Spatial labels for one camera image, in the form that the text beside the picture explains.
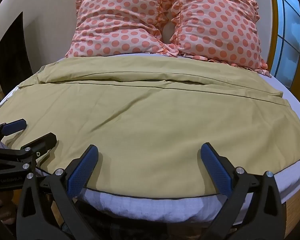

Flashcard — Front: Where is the person's left hand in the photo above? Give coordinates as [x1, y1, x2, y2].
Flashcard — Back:
[0, 192, 14, 222]

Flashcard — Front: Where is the wooden bed frame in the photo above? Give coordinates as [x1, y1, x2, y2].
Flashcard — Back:
[280, 184, 300, 233]

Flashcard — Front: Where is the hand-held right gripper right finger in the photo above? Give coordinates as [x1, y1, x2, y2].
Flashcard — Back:
[200, 142, 291, 240]

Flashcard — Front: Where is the window with yellow frame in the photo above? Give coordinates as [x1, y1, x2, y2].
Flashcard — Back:
[267, 0, 300, 88]

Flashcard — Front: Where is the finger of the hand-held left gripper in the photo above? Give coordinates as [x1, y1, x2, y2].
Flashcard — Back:
[21, 132, 58, 164]
[0, 119, 28, 147]

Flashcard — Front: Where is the dark door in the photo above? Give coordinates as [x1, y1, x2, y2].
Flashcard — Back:
[0, 11, 32, 96]

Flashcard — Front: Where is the bed with white sheet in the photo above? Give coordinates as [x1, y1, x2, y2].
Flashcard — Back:
[0, 52, 300, 227]

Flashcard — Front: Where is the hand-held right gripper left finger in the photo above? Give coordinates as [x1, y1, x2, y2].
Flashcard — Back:
[15, 144, 99, 240]

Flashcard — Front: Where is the pink polka dot pillow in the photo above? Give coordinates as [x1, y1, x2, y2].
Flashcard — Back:
[66, 0, 176, 58]
[165, 0, 269, 77]

